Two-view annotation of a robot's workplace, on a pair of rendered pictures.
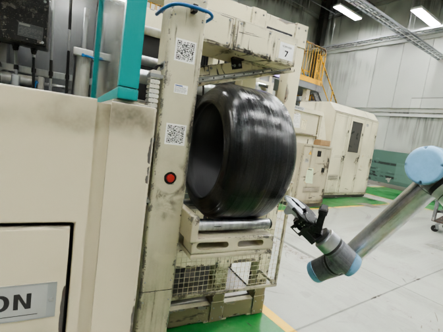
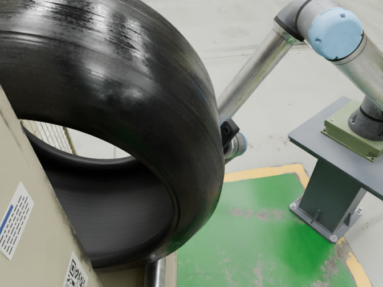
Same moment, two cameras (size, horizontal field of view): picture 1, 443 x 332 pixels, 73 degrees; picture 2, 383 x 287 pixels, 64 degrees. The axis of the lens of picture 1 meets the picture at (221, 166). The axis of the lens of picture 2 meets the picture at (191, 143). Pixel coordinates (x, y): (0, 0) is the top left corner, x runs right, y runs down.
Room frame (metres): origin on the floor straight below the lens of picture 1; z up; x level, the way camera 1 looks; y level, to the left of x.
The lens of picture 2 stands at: (0.89, 0.23, 1.58)
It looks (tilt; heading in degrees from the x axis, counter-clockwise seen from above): 44 degrees down; 296
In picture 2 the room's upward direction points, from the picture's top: straight up
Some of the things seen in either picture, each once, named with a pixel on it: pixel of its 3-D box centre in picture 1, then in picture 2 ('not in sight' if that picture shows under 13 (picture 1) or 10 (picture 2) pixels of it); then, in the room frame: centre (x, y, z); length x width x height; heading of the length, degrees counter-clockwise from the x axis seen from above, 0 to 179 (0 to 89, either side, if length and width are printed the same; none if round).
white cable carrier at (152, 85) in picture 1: (148, 139); not in sight; (1.06, 0.27, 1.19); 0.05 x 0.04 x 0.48; 27
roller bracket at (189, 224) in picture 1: (178, 213); not in sight; (1.18, 0.15, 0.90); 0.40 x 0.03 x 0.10; 27
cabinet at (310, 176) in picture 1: (302, 174); not in sight; (6.01, -1.66, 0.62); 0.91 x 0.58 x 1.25; 126
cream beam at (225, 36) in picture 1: (235, 43); not in sight; (1.58, 0.01, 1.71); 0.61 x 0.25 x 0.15; 117
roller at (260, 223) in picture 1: (233, 224); (157, 233); (1.14, -0.08, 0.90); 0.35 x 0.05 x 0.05; 117
